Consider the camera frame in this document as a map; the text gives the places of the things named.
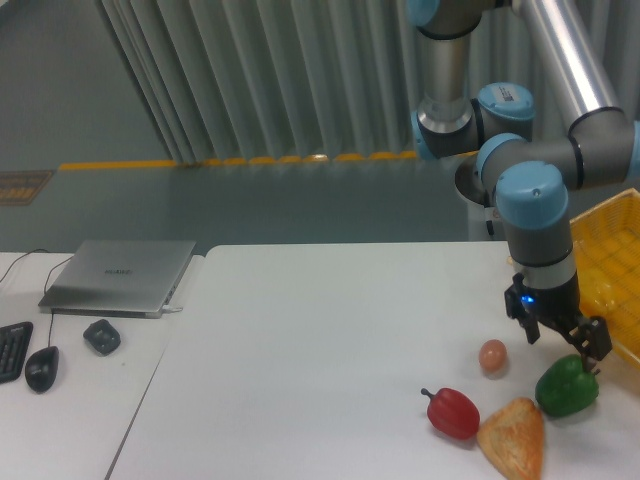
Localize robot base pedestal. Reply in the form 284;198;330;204
454;152;506;241

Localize green bell pepper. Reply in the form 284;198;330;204
535;354;599;418

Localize silver laptop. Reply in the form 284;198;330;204
39;240;196;318

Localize triangular bread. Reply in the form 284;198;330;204
476;397;545;479

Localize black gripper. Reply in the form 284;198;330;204
504;270;612;373

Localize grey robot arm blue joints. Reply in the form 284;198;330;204
406;1;639;290

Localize black keyboard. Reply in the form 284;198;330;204
0;321;33;384

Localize black computer mouse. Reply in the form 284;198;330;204
25;346;59;394

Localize small black device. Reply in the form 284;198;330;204
83;319;121;356

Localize brown egg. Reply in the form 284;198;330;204
478;339;507;373

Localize black laptop cable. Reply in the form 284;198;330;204
0;248;51;284

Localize red bell pepper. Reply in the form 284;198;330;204
420;387;480;441

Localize black mouse cable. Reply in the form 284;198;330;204
43;254;75;348

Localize yellow plastic basket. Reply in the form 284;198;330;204
505;188;640;372

